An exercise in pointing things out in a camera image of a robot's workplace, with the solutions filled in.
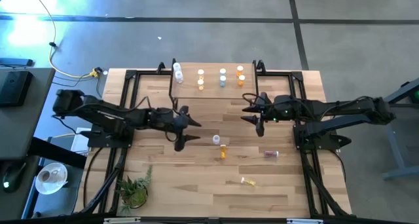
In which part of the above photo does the grey side desk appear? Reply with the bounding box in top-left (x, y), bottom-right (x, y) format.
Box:
top-left (0, 66), bottom-right (56, 161)

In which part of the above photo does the green potted succulent plant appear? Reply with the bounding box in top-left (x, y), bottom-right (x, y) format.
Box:
top-left (115, 164), bottom-right (154, 215)

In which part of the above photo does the white glass bowl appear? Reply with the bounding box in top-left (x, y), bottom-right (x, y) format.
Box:
top-left (35, 162), bottom-right (69, 195)

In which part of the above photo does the black computer mouse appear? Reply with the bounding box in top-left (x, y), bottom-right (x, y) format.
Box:
top-left (2, 161), bottom-right (27, 194)

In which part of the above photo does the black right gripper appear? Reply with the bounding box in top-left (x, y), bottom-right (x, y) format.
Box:
top-left (240, 92), bottom-right (297, 138)

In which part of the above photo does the black metal rig frame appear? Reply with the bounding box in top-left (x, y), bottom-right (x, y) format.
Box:
top-left (78, 68), bottom-right (353, 218)

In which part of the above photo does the black mini computer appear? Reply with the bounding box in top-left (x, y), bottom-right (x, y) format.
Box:
top-left (0, 70), bottom-right (33, 107)

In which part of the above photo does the yellow extension cable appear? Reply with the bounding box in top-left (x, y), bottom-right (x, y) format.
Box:
top-left (28, 0), bottom-right (99, 79)

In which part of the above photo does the black flat device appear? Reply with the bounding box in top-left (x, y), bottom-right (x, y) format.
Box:
top-left (0, 57), bottom-right (34, 67)

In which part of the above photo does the silver metal bracket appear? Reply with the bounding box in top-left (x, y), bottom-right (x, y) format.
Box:
top-left (103, 217), bottom-right (141, 224)
top-left (287, 218), bottom-right (324, 224)

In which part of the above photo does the white paper box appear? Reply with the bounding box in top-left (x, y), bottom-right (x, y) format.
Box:
top-left (70, 127), bottom-right (92, 156)

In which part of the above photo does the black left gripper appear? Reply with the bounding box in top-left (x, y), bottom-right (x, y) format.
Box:
top-left (159, 105), bottom-right (202, 152)

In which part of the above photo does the wooden shelf black metal frame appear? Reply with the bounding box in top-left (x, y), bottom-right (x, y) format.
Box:
top-left (156, 58), bottom-right (266, 112)

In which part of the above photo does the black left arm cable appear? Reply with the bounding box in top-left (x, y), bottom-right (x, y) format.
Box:
top-left (129, 95), bottom-right (180, 143)

